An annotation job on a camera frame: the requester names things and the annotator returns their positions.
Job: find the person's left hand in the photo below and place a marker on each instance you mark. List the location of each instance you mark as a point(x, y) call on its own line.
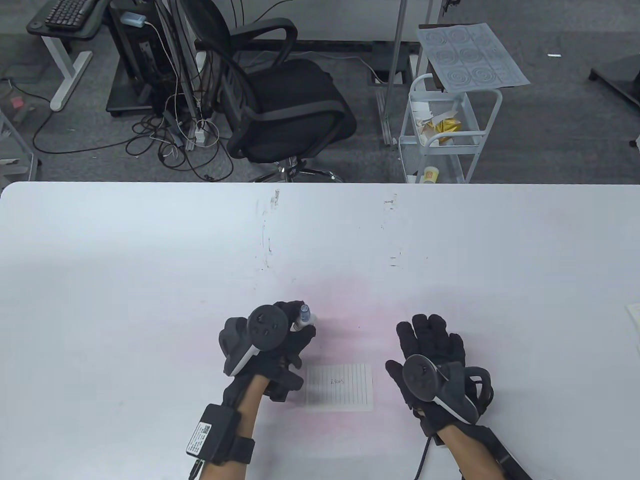
point(295, 342)

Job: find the pale blue box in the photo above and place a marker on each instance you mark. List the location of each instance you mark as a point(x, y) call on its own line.
point(132, 19)

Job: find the yellow snack packet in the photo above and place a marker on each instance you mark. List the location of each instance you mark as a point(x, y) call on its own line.
point(447, 125)

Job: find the grey tracking controller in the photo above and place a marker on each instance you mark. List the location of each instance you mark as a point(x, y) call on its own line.
point(422, 377)
point(267, 327)

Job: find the white rolling cart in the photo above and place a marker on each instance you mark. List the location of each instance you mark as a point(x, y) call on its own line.
point(480, 135)

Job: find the paper cup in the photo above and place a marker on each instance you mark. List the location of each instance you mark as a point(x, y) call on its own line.
point(431, 175)

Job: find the black wrist camera white label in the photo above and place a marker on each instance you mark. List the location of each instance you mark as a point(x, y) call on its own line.
point(215, 432)

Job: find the black floor box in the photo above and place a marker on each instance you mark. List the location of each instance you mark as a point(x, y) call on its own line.
point(385, 55)

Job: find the aluminium pole stand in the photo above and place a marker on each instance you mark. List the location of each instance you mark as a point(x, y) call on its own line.
point(396, 60)

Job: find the lined paper with black text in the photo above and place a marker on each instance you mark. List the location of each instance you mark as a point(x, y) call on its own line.
point(340, 395)

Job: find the person's left forearm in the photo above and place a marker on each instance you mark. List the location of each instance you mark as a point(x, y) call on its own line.
point(247, 400)

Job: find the black flat trolley base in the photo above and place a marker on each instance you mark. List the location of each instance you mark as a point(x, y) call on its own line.
point(122, 97)

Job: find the black padded bar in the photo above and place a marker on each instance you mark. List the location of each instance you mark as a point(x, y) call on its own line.
point(205, 44)

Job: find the sheet printed with circles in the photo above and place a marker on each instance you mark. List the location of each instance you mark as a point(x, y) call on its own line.
point(470, 55)

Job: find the small pink item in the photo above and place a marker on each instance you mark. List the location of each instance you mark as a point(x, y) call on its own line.
point(17, 102)

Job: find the black computer tower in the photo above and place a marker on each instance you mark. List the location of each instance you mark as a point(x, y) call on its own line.
point(135, 50)

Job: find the black keyboard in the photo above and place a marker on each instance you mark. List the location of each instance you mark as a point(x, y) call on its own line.
point(67, 12)

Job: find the white paper scraps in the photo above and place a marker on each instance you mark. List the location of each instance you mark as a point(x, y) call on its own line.
point(422, 107)

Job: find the black office chair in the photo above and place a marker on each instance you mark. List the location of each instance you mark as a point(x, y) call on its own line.
point(295, 110)

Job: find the white correction fluid bottle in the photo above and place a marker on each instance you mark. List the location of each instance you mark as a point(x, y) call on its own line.
point(304, 325)

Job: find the person's right hand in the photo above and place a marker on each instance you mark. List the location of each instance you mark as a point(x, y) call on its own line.
point(435, 345)

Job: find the grey metal rack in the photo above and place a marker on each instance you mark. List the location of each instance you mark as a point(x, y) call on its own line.
point(36, 170)

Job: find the black desk with white leg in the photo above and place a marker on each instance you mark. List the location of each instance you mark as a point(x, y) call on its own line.
point(65, 60)

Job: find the person's right forearm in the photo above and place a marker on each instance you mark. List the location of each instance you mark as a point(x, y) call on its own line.
point(472, 455)

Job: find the black stand base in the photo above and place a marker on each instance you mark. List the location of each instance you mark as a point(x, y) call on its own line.
point(620, 75)

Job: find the aluminium frame rails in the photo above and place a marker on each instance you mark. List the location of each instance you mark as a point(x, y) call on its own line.
point(187, 120)

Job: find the white power strip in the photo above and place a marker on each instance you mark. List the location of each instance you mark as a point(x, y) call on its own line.
point(200, 132)

